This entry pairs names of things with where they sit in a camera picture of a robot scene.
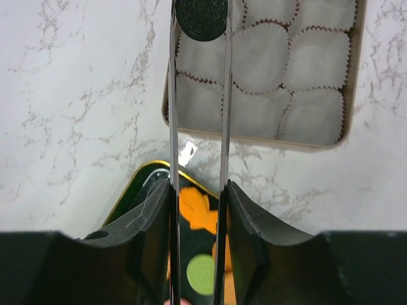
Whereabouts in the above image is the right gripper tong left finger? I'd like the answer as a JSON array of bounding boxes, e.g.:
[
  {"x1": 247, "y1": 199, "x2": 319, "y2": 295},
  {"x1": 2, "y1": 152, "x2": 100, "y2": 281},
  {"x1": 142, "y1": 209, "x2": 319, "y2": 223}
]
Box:
[{"x1": 168, "y1": 1, "x2": 181, "y2": 304}]

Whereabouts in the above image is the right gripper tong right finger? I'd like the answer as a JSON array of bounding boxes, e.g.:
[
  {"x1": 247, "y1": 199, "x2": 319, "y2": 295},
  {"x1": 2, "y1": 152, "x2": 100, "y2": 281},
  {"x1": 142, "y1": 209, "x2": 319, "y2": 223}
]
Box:
[{"x1": 213, "y1": 1, "x2": 233, "y2": 305}]

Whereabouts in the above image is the green macaron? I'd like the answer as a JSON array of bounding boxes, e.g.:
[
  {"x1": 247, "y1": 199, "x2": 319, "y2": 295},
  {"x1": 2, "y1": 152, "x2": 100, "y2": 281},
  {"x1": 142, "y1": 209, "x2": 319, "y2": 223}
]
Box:
[{"x1": 186, "y1": 254, "x2": 215, "y2": 296}]

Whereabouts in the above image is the gold cookie tin box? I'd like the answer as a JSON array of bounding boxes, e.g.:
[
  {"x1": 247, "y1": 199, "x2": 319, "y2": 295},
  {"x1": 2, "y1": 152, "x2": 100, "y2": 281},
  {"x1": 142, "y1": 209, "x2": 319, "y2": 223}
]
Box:
[{"x1": 175, "y1": 1, "x2": 366, "y2": 147}]

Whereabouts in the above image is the black sandwich cookie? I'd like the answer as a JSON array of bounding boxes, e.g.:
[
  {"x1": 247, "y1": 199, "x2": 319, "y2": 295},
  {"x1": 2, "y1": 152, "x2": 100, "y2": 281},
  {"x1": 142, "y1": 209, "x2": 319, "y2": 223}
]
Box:
[{"x1": 175, "y1": 0, "x2": 228, "y2": 42}]

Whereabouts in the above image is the orange fish cookie upper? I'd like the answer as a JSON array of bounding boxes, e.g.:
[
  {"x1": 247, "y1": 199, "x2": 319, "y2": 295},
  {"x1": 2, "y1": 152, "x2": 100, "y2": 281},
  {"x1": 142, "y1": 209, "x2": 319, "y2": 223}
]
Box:
[{"x1": 179, "y1": 187, "x2": 218, "y2": 235}]

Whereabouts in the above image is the dark green tray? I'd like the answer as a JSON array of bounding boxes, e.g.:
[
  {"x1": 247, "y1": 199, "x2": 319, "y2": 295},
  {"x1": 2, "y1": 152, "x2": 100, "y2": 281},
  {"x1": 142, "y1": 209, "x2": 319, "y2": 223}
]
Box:
[{"x1": 102, "y1": 160, "x2": 217, "y2": 304}]

